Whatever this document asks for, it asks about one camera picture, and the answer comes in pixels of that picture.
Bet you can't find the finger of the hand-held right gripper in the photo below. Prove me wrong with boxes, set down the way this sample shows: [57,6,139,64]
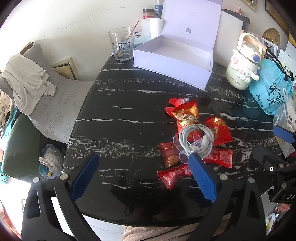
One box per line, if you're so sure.
[252,146,288,173]
[273,125,296,140]

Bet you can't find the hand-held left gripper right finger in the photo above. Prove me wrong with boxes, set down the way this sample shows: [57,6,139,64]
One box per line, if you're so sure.
[188,153,269,241]

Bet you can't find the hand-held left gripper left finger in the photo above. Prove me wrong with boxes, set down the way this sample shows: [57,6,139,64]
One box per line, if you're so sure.
[22,152,101,241]

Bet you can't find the dark red snack packet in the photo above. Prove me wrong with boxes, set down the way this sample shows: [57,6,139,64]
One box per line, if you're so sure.
[158,142,184,168]

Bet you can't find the clear plastic holder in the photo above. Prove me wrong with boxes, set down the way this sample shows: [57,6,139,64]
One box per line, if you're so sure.
[172,134,193,165]

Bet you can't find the white cable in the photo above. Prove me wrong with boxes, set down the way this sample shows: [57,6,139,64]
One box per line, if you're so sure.
[179,123,214,159]

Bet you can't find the red gold-print snack packet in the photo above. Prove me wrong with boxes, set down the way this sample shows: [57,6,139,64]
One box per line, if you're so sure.
[205,116,233,145]

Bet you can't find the large red gold snack packet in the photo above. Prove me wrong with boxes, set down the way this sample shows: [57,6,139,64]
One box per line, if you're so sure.
[173,100,200,135]

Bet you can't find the white gift box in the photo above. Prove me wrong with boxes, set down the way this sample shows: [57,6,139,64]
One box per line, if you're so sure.
[132,0,223,91]

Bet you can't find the clear plastic bag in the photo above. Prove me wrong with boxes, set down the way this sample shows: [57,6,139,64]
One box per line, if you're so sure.
[273,88,296,158]

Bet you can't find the blue-lined trash bin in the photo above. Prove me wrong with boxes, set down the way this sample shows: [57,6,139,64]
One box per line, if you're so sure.
[38,144,63,180]

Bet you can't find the blue plastic bag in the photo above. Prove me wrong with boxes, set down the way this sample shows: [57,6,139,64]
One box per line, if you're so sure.
[248,59,294,116]

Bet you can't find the green chair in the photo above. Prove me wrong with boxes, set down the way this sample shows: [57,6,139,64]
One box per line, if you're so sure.
[1,113,41,181]

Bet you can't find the beige clothing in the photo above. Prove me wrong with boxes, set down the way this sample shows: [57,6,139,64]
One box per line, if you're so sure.
[122,214,201,241]

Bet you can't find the white papers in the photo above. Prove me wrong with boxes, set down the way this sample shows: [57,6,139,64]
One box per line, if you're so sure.
[277,42,296,78]

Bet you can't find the cream cartoon water bottle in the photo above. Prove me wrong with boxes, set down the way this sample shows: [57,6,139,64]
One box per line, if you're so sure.
[226,32,263,90]

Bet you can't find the black and white photo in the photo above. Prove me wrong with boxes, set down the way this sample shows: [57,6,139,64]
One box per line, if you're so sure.
[262,37,279,56]

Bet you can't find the round gold plate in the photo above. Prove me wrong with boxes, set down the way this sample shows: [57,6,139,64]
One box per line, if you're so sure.
[262,28,281,44]

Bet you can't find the white cardboard sleeve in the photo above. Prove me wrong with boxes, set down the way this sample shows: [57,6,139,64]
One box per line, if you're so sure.
[212,10,244,67]

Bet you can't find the grey cloth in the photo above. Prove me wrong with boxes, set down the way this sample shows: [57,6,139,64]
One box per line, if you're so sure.
[0,54,57,116]

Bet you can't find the cartoon print glass cup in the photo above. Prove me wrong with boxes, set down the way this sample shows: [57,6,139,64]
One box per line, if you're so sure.
[109,27,135,61]

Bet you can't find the thin stirring stick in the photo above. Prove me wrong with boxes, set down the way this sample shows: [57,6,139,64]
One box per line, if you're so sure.
[119,21,139,57]

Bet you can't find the black lid jar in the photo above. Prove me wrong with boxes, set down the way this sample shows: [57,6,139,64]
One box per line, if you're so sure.
[143,9,161,19]

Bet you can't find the dark bottle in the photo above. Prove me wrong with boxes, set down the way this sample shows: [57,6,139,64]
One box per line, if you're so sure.
[155,0,165,18]

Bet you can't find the wooden wall vent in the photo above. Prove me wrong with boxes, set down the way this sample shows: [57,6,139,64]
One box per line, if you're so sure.
[51,57,77,80]

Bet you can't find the dark picture frame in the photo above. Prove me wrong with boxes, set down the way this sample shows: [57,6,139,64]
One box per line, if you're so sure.
[265,0,289,24]

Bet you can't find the gold picture frame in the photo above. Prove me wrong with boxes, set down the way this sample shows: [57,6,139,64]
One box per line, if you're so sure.
[242,0,258,11]

